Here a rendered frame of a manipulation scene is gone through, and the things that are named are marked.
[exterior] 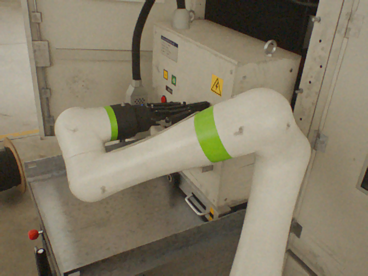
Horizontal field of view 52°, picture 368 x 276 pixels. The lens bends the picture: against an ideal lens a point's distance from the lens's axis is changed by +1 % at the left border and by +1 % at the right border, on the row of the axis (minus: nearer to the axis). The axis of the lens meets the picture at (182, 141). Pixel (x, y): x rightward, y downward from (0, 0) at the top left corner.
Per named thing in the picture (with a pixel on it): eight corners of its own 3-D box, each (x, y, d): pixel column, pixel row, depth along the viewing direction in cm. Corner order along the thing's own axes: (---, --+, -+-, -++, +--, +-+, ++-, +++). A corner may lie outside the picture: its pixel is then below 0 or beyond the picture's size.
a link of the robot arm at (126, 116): (117, 110, 90) (104, 97, 97) (118, 152, 96) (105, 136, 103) (140, 107, 93) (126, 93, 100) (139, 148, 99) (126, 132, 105)
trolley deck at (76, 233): (70, 316, 96) (68, 300, 94) (27, 185, 143) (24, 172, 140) (271, 235, 127) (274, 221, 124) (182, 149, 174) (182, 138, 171)
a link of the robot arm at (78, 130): (52, 103, 86) (47, 118, 95) (65, 155, 84) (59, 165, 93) (110, 95, 92) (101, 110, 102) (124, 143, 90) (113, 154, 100)
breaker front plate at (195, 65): (213, 212, 117) (233, 64, 94) (148, 142, 153) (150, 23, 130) (216, 211, 118) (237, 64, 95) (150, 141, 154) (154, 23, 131)
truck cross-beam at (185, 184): (216, 228, 117) (218, 213, 114) (144, 148, 158) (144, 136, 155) (229, 224, 120) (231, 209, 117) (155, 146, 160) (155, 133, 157)
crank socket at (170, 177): (172, 187, 134) (173, 176, 131) (165, 178, 138) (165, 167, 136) (179, 185, 135) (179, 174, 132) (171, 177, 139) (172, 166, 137)
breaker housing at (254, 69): (217, 212, 117) (238, 62, 94) (149, 141, 154) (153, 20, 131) (329, 175, 141) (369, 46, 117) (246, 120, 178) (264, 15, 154)
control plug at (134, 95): (130, 132, 140) (130, 88, 132) (125, 127, 144) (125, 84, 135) (149, 128, 144) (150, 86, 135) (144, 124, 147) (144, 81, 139)
